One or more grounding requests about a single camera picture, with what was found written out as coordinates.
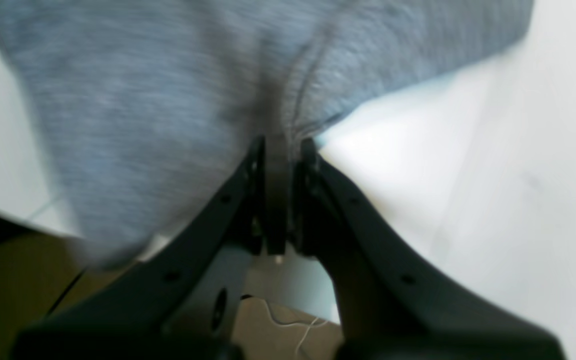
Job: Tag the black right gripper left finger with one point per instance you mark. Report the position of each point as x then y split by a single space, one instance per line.
179 305

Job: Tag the grey t-shirt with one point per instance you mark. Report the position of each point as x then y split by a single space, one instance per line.
146 107

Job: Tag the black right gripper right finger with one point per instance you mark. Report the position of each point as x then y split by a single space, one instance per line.
392 303

